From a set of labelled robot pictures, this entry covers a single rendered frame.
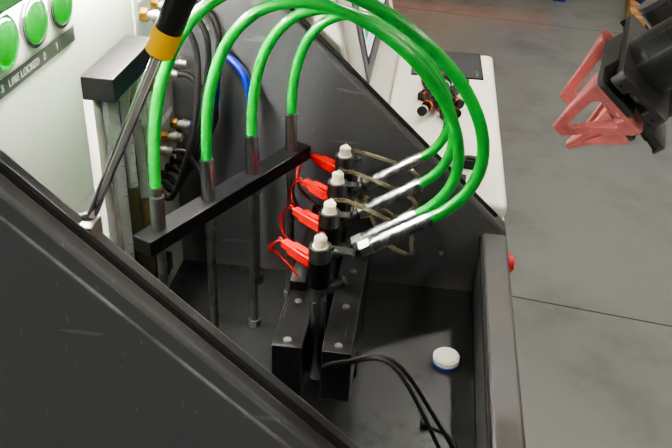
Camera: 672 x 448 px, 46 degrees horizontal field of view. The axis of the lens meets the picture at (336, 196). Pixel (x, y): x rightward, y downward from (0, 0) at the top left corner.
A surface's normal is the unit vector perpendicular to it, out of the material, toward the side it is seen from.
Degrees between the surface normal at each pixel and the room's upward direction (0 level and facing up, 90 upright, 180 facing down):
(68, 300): 90
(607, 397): 0
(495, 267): 0
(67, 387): 90
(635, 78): 46
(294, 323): 0
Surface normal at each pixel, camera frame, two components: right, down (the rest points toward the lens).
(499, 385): 0.04, -0.86
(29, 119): 0.99, 0.10
